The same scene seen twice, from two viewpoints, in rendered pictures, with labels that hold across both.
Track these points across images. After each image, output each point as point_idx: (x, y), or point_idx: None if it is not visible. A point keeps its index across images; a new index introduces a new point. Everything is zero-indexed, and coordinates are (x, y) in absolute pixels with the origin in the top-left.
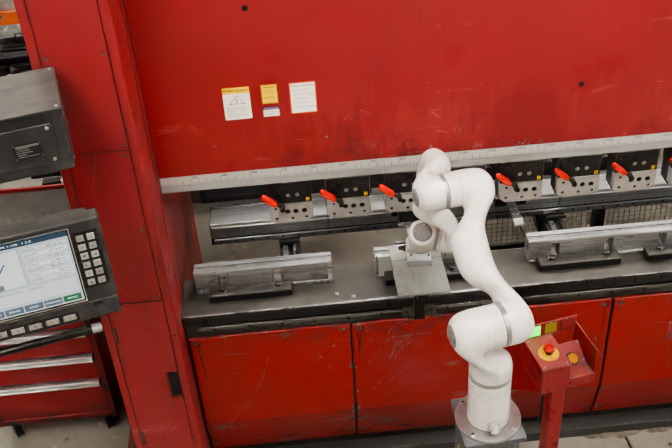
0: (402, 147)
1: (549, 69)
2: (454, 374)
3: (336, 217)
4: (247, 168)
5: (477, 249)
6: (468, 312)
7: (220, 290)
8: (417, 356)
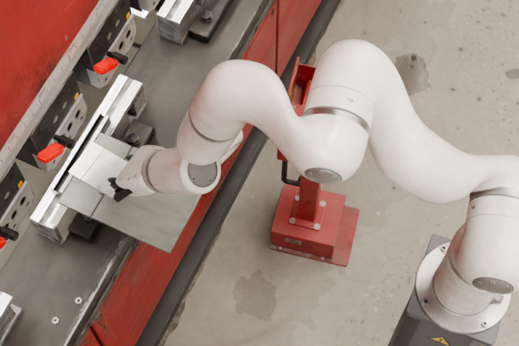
0: (36, 79)
1: None
2: (183, 230)
3: (1, 252)
4: None
5: (448, 157)
6: (495, 241)
7: None
8: (153, 262)
